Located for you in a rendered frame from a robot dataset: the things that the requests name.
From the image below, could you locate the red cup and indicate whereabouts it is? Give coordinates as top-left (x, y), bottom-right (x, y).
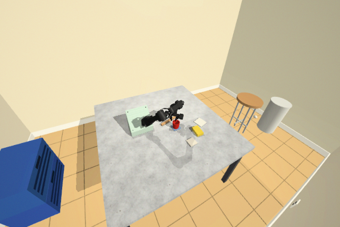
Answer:
top-left (173, 120), bottom-right (180, 129)

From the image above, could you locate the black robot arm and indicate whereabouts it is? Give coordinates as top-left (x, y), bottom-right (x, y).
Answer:
top-left (141, 100), bottom-right (184, 127)

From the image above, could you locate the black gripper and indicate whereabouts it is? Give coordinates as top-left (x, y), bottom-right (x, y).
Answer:
top-left (165, 111), bottom-right (184, 121)

